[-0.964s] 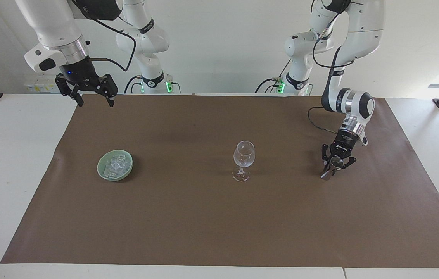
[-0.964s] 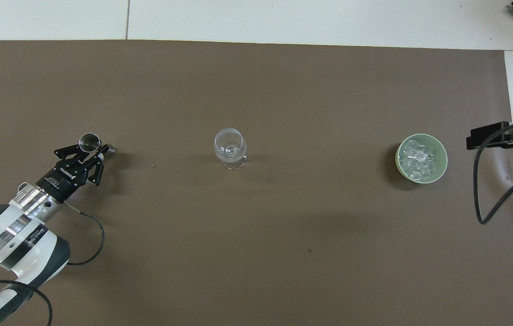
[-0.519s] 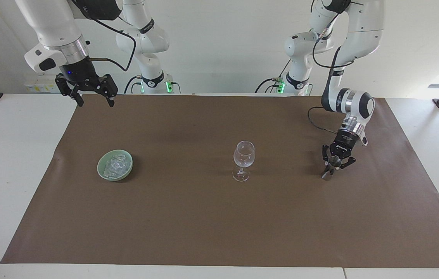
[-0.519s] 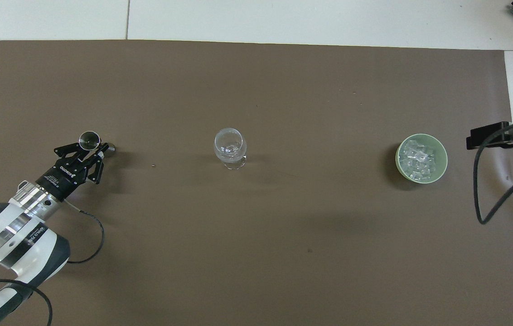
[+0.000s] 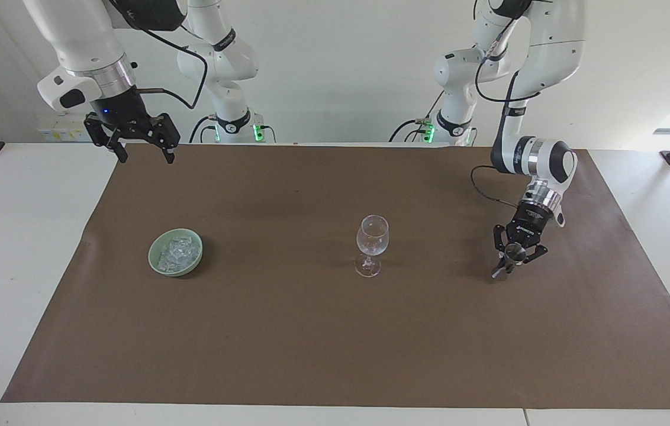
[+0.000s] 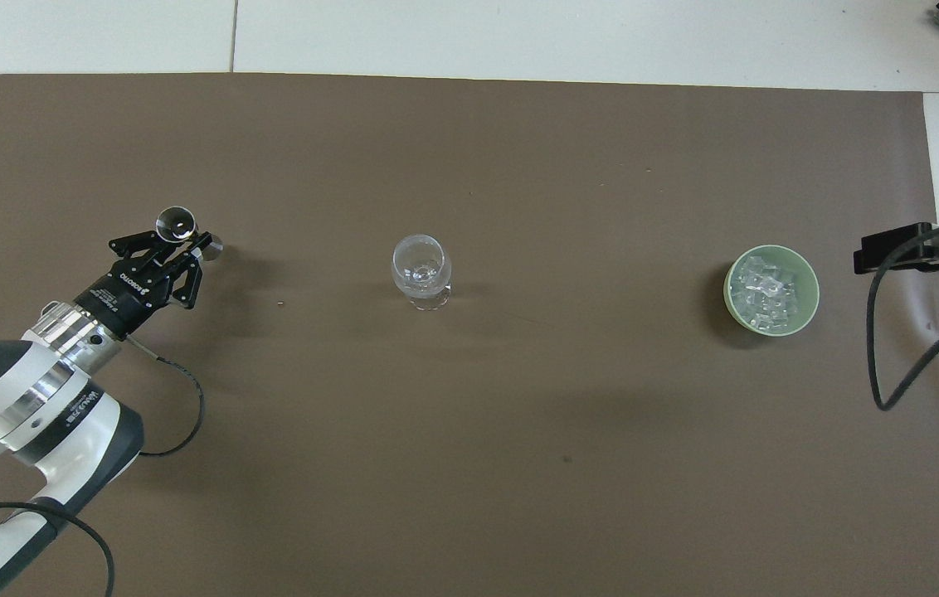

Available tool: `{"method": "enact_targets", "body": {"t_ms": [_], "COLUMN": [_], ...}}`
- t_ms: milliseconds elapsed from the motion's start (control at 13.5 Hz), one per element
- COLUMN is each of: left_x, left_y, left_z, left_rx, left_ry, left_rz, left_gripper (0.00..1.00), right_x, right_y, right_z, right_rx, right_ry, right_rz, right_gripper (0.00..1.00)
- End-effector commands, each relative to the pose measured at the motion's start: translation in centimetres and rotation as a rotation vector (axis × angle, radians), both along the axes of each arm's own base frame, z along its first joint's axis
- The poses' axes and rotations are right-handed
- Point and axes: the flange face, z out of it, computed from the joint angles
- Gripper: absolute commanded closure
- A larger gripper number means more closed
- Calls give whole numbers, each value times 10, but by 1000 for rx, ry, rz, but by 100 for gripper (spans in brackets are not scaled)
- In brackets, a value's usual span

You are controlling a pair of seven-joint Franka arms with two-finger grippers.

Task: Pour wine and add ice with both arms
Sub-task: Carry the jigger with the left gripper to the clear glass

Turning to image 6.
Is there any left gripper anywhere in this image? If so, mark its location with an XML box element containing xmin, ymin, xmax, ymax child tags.
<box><xmin>73</xmin><ymin>230</ymin><xmax>216</xmax><ymax>339</ymax></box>

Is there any small clear glass cup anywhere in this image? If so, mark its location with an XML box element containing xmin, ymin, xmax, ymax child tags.
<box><xmin>153</xmin><ymin>205</ymin><xmax>225</xmax><ymax>263</ymax></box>

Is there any pile of clear ice cubes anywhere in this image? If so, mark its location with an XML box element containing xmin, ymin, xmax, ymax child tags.
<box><xmin>731</xmin><ymin>255</ymin><xmax>802</xmax><ymax>332</ymax></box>

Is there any clear stemmed wine glass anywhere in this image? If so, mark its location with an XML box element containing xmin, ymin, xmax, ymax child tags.
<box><xmin>391</xmin><ymin>235</ymin><xmax>453</xmax><ymax>312</ymax></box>

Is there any green bowl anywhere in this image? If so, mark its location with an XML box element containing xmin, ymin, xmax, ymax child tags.
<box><xmin>723</xmin><ymin>243</ymin><xmax>821</xmax><ymax>337</ymax></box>

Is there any black cable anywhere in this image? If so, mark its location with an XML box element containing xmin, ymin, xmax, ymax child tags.
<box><xmin>123</xmin><ymin>333</ymin><xmax>207</xmax><ymax>457</ymax></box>
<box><xmin>866</xmin><ymin>221</ymin><xmax>939</xmax><ymax>412</ymax></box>
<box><xmin>0</xmin><ymin>502</ymin><xmax>116</xmax><ymax>597</ymax></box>

